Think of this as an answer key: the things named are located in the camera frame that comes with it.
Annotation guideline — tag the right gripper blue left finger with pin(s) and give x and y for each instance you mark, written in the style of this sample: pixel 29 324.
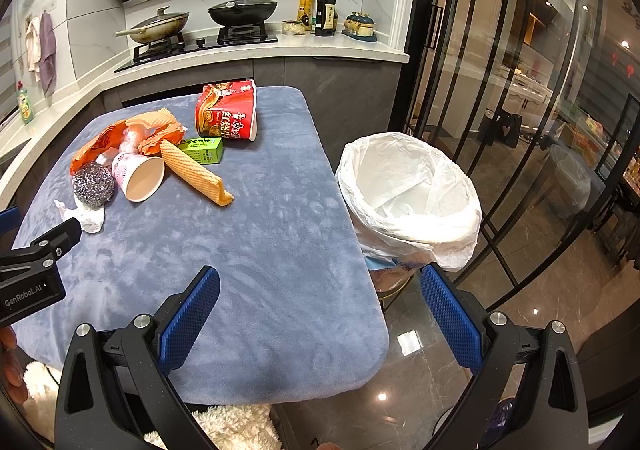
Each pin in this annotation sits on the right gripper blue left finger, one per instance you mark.
pixel 181 318

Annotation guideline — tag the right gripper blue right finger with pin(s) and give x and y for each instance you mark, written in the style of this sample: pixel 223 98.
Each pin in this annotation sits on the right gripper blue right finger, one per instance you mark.
pixel 463 336

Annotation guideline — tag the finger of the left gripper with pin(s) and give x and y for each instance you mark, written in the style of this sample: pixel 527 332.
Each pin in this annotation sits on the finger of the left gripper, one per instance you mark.
pixel 59 240
pixel 10 219

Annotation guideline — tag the white tissue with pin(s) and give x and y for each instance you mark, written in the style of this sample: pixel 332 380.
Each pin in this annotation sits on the white tissue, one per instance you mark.
pixel 91 218

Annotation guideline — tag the steel wool scrubber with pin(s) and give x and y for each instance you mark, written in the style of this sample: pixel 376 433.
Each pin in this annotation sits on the steel wool scrubber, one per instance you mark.
pixel 93 185

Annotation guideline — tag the pink paper cup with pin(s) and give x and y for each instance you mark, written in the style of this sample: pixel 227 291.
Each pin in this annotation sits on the pink paper cup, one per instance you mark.
pixel 137 175

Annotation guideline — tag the orange plastic bag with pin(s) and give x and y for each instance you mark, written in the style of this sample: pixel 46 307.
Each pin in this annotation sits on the orange plastic bag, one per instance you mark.
pixel 156 126

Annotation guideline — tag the green carton box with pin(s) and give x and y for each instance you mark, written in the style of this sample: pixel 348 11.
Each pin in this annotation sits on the green carton box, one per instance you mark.
pixel 204 151

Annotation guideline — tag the red instant noodle cup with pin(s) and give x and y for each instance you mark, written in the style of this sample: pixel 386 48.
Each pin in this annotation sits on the red instant noodle cup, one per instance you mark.
pixel 227 110

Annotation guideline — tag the trash bin with white bag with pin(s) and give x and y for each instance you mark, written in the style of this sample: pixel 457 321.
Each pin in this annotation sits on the trash bin with white bag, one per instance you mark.
pixel 410 205

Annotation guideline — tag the person's left hand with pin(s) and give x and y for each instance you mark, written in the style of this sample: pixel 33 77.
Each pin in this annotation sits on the person's left hand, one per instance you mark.
pixel 11 368

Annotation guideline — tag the green dish soap bottle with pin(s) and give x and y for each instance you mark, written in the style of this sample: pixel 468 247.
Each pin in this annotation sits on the green dish soap bottle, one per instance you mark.
pixel 24 104

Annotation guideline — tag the blue plush table cloth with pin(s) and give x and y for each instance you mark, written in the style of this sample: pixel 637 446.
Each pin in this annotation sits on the blue plush table cloth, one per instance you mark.
pixel 297 316

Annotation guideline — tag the white fluffy rug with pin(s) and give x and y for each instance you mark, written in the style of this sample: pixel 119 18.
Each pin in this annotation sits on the white fluffy rug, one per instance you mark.
pixel 229 427

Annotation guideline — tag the purple hanging towel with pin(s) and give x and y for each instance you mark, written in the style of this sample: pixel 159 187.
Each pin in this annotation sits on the purple hanging towel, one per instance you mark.
pixel 46 63

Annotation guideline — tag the white hanging towel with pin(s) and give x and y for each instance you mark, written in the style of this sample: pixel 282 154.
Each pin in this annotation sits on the white hanging towel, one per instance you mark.
pixel 33 46

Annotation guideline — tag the black gas stove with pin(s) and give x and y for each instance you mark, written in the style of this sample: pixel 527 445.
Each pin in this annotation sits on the black gas stove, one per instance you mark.
pixel 178 44

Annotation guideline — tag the beige wok with lid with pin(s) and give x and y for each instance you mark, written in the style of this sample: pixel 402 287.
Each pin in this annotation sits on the beige wok with lid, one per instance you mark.
pixel 159 27

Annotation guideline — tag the blue yellow spice jar set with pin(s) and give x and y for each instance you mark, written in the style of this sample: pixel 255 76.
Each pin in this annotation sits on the blue yellow spice jar set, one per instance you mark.
pixel 360 26

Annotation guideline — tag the black wok with lid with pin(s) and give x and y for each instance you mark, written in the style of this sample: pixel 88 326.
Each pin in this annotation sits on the black wok with lid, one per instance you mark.
pixel 242 12

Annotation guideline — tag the yellow food package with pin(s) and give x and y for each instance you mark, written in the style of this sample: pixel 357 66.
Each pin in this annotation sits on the yellow food package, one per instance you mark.
pixel 305 13

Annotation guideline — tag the dark soy sauce bottle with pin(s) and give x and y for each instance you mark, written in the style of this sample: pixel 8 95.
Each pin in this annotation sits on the dark soy sauce bottle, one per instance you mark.
pixel 325 18

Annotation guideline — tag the gold wire bin stand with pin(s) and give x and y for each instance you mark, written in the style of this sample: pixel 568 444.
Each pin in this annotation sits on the gold wire bin stand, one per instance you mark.
pixel 387 298

